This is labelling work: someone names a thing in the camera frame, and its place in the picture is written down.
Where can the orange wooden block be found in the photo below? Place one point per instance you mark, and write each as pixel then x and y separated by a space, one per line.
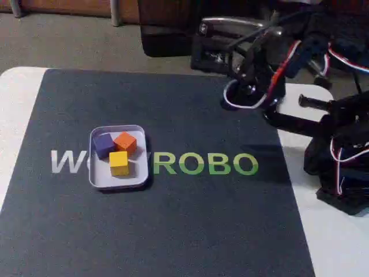
pixel 127 141

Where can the yellow wooden block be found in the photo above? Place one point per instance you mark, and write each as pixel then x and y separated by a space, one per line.
pixel 118 164

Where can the purple wooden block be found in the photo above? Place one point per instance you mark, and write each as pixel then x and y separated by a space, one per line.
pixel 102 144

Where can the pale lavender tray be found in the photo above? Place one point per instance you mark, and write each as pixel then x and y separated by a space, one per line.
pixel 138 176

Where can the black table clamp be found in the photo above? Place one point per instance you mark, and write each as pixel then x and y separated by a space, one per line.
pixel 288 119

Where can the dark brown furniture block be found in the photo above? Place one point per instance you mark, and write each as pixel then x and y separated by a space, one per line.
pixel 167 29

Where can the grey metal leg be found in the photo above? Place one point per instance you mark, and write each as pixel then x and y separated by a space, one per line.
pixel 15 7
pixel 116 13

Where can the black mat with WOWROBO print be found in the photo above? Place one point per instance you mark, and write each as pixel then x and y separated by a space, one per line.
pixel 173 231

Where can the brown wooden furniture panel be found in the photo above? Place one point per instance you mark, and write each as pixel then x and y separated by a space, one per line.
pixel 63 5

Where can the black gripper camera mount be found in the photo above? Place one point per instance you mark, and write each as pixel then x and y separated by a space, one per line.
pixel 210 54

